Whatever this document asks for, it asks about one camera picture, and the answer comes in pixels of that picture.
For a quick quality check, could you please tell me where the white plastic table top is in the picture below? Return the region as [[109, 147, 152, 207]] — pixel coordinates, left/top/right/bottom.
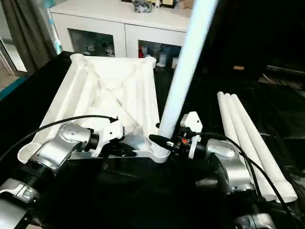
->
[[18, 53, 171, 164]]

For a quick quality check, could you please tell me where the white plastic table leg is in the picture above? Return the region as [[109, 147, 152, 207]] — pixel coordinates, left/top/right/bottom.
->
[[151, 0, 220, 161], [216, 93, 270, 201], [230, 94, 298, 204], [223, 93, 286, 203]]

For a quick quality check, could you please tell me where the black mat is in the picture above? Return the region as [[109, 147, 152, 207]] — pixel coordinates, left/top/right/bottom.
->
[[0, 51, 305, 229]]

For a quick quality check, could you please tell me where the black and white figurine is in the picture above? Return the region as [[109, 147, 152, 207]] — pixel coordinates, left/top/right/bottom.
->
[[104, 46, 117, 58]]

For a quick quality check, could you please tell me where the teal floor mat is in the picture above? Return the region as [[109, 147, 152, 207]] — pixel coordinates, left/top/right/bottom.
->
[[0, 76, 27, 100]]

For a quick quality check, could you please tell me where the dark low furniture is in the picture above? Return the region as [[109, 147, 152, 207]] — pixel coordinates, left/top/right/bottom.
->
[[258, 64, 305, 88]]

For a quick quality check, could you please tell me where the black cabinet with gold label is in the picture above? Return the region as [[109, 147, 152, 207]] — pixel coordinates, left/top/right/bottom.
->
[[197, 0, 270, 77]]

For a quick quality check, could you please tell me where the white display cabinet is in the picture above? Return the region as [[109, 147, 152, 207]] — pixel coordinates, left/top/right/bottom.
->
[[49, 0, 193, 69]]

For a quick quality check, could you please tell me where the grey curtain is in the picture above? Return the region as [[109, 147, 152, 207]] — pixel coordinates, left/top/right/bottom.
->
[[0, 0, 58, 72]]

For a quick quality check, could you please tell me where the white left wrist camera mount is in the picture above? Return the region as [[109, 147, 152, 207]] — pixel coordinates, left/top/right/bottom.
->
[[91, 116, 126, 158]]

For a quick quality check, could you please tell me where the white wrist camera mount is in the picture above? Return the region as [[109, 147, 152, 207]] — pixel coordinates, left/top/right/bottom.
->
[[91, 116, 126, 158], [180, 111, 203, 159]]

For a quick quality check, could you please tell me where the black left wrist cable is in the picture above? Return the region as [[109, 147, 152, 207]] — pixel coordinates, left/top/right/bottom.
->
[[0, 114, 120, 162]]

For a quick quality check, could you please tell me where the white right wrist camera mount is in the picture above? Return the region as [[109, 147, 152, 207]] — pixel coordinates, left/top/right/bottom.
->
[[180, 111, 203, 159]]

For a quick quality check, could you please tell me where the grey door frame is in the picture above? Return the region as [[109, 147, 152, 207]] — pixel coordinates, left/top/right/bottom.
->
[[0, 37, 27, 76]]

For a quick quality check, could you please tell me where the dark picture frame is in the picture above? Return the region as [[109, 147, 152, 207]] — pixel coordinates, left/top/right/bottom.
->
[[161, 0, 179, 10]]

